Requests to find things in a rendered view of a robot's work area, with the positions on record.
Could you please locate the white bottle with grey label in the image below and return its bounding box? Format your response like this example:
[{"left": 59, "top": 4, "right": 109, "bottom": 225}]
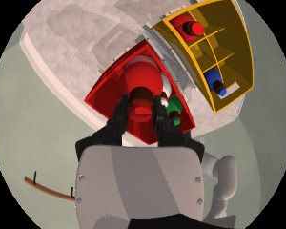
[{"left": 161, "top": 73, "right": 172, "bottom": 107}]

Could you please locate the blue bottle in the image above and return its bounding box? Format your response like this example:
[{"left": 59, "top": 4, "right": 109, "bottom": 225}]
[{"left": 203, "top": 68, "right": 227, "bottom": 96}]

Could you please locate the red bottle with pale label band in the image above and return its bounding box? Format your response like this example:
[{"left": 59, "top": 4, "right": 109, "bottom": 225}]
[{"left": 119, "top": 54, "right": 163, "bottom": 122}]

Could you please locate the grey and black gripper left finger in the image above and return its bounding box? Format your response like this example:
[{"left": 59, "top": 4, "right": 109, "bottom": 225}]
[{"left": 75, "top": 94, "right": 129, "bottom": 163}]

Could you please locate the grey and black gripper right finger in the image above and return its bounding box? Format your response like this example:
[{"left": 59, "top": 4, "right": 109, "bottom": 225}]
[{"left": 153, "top": 95, "right": 205, "bottom": 165}]

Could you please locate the olive-brown crate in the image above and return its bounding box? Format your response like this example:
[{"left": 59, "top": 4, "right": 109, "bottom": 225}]
[{"left": 153, "top": 0, "right": 254, "bottom": 114}]

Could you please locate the green bottle with pale green label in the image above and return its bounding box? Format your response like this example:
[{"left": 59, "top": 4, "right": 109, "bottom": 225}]
[{"left": 166, "top": 94, "right": 182, "bottom": 126}]

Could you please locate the dark red crate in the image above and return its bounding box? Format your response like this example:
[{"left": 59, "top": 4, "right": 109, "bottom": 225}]
[{"left": 84, "top": 39, "right": 195, "bottom": 145}]

